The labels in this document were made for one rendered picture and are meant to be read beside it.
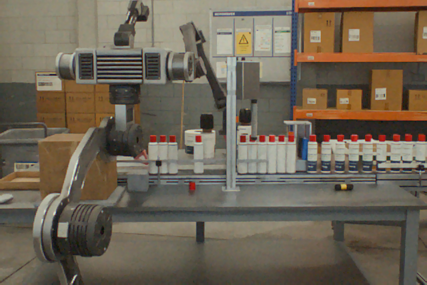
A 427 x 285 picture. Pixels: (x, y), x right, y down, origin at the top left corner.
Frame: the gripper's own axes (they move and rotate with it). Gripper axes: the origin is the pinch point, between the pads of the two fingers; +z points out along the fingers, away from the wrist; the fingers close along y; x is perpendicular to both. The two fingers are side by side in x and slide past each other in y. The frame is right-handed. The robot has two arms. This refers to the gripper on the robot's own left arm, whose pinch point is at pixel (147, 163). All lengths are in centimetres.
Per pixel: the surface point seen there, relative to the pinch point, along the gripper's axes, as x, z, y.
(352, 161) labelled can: -87, 67, -4
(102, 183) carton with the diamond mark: 12.6, -9.2, -41.5
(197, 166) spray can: -20.2, 17.7, -2.6
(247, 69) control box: -72, -7, -16
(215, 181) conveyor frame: -23.0, 29.6, -5.7
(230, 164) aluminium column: -35.9, 25.0, -16.8
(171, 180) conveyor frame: -5.6, 14.7, -5.9
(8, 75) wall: 190, -194, 520
